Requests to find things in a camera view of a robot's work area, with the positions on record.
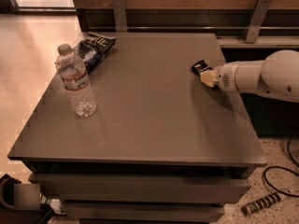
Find black rxbar chocolate bar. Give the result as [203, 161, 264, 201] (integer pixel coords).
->
[192, 60, 211, 76]

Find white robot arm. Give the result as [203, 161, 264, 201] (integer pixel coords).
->
[199, 49, 299, 103]

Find blue chip bag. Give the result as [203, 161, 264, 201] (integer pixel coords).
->
[74, 33, 117, 72]

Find grey drawer cabinet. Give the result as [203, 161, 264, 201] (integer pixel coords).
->
[9, 33, 265, 224]

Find clear plastic water bottle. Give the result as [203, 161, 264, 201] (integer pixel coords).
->
[55, 44, 96, 119]

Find black bin on floor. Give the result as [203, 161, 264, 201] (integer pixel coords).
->
[0, 174, 54, 224]

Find right metal bracket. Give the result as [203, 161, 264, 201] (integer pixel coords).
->
[245, 0, 272, 44]

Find metal bracket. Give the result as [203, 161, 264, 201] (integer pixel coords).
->
[112, 0, 128, 32]
[245, 0, 272, 44]

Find black cable on floor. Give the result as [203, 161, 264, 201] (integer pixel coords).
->
[262, 134, 299, 199]

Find left metal bracket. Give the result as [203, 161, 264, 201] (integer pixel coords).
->
[112, 0, 128, 32]

